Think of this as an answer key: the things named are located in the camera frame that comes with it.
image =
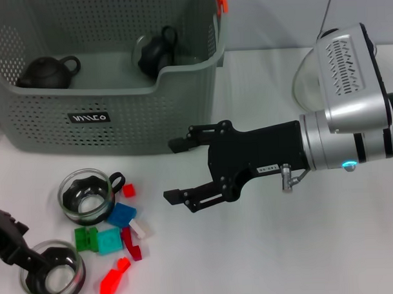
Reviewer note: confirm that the large orange-red brick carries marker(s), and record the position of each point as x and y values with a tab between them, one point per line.
109	284

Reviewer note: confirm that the teal square brick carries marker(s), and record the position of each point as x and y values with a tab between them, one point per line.
109	242

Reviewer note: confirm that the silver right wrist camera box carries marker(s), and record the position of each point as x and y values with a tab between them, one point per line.
345	67

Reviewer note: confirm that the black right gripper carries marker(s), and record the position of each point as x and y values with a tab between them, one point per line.
258	148

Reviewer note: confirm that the orange bin clip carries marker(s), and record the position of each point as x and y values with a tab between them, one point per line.
223	1

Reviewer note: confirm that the dark red curved brick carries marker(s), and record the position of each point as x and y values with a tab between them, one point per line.
132	247

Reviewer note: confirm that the silver metal connector plug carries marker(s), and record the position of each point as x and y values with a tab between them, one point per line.
286	179

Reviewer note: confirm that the blue flat square brick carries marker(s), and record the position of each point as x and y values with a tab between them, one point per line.
121	214

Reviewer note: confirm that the small orange-red brick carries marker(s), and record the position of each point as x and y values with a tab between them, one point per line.
124	264

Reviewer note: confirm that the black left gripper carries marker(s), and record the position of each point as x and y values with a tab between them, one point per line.
6	244

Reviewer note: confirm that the glass teapot black lid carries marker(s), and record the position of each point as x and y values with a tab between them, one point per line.
305	85

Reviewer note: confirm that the grey perforated storage bin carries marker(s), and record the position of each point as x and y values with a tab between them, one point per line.
134	123

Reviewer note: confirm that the small red square brick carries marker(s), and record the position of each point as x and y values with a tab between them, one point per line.
128	190

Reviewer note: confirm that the green brick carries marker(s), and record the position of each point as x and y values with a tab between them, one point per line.
85	239

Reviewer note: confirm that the dark clay teapot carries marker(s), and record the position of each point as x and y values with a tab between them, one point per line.
45	73

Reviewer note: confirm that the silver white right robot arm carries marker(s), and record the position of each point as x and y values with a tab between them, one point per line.
319	139

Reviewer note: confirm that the white small brick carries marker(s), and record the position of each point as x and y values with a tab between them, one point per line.
139	229

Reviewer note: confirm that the glass teacup black sleeve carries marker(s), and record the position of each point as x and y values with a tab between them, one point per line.
85	205
62	280
154	53

